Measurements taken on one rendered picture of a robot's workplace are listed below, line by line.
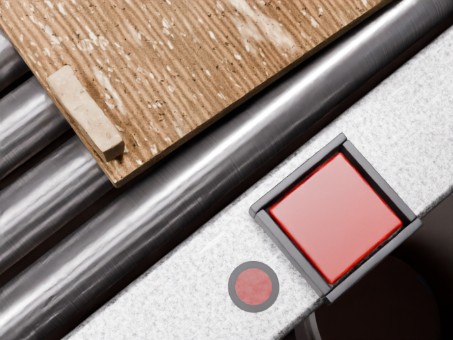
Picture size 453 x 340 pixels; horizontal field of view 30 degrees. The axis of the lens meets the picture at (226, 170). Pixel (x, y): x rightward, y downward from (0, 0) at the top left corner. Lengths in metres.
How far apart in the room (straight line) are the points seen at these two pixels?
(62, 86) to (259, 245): 0.15
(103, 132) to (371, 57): 0.19
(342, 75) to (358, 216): 0.10
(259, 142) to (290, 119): 0.02
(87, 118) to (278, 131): 0.13
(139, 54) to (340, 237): 0.17
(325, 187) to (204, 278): 0.09
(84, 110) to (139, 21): 0.08
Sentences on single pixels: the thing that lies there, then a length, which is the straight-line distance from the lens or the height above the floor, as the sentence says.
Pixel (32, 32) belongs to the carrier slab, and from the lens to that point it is 0.55.
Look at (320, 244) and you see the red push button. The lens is 0.52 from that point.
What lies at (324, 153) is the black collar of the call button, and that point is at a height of 0.93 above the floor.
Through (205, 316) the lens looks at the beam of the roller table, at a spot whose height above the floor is 0.91.
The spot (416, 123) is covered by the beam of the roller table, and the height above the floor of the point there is 0.91.
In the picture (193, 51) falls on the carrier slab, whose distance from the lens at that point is 0.54.
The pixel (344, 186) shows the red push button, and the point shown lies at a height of 0.93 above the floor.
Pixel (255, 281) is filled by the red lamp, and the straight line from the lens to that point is 0.52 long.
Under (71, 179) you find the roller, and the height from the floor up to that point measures 0.92.
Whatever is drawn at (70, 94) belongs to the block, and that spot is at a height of 0.96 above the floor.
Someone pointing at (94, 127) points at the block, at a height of 0.96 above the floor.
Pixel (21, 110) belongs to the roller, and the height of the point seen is 0.92.
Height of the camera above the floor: 1.43
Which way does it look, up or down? 75 degrees down
